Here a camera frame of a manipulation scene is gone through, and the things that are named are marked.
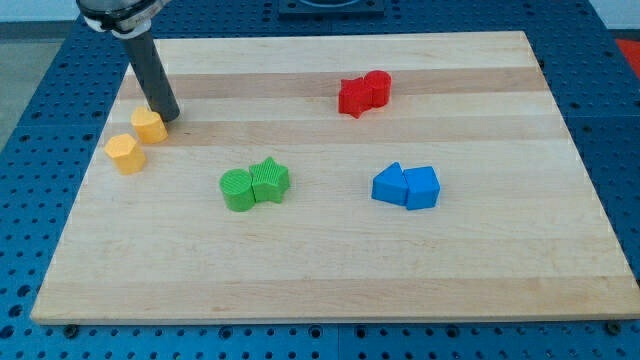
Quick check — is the red star block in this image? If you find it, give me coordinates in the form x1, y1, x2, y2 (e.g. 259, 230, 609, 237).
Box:
338, 77, 372, 118

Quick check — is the green star block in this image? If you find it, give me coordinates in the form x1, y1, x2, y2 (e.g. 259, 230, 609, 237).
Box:
249, 157, 290, 203

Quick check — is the blue cube block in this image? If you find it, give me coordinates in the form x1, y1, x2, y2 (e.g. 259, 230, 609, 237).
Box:
404, 166, 440, 210

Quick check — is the robot arm flange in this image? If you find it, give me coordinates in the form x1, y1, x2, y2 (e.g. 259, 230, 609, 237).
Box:
76, 0, 171, 39

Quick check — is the wooden board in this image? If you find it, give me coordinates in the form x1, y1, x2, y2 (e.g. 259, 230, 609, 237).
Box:
31, 31, 639, 325

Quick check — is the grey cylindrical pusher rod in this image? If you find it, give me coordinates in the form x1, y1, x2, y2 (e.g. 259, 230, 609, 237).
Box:
122, 31, 180, 123

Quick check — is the yellow heart block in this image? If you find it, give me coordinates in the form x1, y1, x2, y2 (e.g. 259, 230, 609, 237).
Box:
130, 107, 168, 144

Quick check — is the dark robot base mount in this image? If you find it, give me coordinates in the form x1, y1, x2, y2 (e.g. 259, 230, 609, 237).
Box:
277, 0, 387, 19

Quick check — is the blue triangle block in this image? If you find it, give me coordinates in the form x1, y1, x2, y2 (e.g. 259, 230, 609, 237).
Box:
371, 162, 408, 206

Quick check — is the red cylinder block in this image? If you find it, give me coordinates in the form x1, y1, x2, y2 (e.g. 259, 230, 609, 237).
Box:
364, 70, 392, 108

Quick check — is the green cylinder block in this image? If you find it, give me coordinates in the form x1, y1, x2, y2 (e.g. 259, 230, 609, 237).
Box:
219, 169, 255, 212

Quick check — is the yellow hexagon block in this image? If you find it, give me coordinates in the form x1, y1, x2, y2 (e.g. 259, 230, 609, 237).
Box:
104, 133, 146, 175

